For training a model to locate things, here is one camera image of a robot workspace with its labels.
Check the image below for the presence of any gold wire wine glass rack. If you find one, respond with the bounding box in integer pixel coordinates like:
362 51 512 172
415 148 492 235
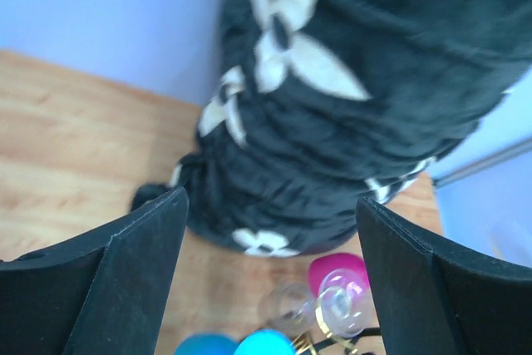
292 306 382 355

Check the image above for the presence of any clear wine glass back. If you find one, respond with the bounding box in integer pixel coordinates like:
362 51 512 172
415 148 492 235
259 269 373 338

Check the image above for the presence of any blue wine glass left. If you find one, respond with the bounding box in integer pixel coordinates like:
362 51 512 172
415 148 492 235
174 329 297 355

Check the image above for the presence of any black floral plush blanket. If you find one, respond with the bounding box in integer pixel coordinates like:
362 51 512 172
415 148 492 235
131 0 531 258

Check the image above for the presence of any aluminium frame post right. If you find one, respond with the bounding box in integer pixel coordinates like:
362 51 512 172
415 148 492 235
432 138 532 189

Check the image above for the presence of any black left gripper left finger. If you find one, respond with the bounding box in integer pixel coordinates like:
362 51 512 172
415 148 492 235
1 189 189 354

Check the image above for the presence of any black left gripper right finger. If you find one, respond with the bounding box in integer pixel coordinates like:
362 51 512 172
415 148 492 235
356 200 531 355

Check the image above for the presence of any magenta wine glass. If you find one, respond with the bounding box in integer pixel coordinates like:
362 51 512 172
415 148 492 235
307 253 370 297

